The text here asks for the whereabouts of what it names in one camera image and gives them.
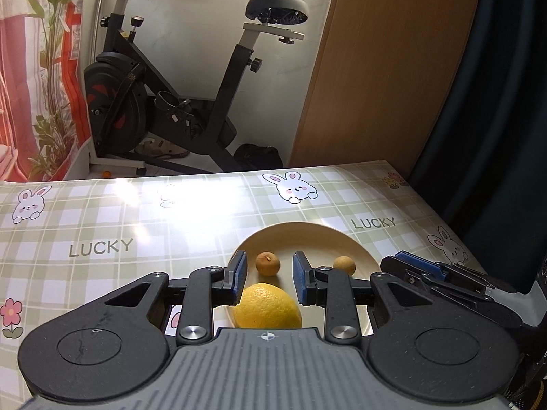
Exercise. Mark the brown sandal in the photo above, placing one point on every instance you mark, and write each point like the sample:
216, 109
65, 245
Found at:
164, 149

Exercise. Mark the black bag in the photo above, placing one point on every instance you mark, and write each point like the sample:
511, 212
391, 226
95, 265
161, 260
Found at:
258, 157

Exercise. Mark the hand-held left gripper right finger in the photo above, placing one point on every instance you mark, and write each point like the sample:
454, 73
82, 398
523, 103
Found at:
300, 279

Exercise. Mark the dark blue curtain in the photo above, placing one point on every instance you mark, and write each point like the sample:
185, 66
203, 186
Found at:
491, 115

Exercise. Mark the black exercise bike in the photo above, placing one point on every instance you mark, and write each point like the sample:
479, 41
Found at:
171, 72

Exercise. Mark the brown longan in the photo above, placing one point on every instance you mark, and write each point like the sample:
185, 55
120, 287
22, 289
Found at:
267, 263
344, 265

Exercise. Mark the yellow lemon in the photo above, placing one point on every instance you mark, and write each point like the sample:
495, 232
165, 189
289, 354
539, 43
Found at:
267, 308

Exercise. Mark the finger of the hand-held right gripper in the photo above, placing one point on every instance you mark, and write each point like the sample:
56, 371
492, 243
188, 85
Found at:
421, 261
399, 270

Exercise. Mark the wooden panel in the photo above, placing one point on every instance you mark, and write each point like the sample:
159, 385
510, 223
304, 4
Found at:
384, 64

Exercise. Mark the printed red backdrop curtain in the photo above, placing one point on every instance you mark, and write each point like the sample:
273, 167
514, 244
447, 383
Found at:
38, 72

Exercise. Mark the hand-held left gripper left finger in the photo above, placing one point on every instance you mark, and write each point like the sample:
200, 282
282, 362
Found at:
240, 276

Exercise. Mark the cream round plate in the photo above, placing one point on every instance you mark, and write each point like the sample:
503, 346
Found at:
265, 239

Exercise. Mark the checkered bunny tablecloth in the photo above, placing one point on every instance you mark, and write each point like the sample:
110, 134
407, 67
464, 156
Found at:
107, 222

